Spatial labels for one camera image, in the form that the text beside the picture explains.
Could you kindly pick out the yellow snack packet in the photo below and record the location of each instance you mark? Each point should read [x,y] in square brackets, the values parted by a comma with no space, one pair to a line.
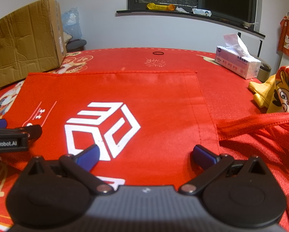
[160,6]

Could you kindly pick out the red printed tote bag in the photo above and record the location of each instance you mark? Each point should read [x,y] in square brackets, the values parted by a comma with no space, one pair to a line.
[159,106]

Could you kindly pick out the blue plastic bag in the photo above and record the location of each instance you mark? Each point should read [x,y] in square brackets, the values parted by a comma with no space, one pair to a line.
[72,21]

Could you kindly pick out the white tissue pack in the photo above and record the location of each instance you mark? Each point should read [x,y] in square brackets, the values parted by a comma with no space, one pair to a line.
[236,64]

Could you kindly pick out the black window sill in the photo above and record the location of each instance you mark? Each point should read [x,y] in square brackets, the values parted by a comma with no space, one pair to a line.
[159,13]

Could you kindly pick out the yellow tiger plush toy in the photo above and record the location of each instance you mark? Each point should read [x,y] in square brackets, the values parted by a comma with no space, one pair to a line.
[282,94]

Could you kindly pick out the metal bin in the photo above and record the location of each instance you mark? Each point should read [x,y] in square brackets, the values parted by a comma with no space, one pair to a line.
[264,72]

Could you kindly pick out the black metal frame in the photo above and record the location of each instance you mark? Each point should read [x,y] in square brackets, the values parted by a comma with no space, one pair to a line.
[259,48]

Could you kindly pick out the crumpled white paper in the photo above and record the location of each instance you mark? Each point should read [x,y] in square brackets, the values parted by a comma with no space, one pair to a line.
[182,9]

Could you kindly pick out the red printed tablecloth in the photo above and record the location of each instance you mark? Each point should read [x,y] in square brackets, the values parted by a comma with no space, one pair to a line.
[134,58]

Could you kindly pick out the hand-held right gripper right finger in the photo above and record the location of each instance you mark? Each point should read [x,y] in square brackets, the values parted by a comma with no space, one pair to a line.
[202,156]

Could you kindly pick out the white snack packet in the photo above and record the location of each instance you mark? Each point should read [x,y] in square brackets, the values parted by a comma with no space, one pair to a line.
[202,12]

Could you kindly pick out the brown cardboard box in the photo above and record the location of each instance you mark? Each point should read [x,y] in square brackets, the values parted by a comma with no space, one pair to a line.
[21,41]

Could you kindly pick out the grey cushion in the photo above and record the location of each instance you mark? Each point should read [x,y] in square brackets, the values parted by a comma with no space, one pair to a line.
[76,44]

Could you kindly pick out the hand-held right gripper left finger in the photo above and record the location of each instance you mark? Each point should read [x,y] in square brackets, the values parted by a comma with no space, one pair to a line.
[89,156]

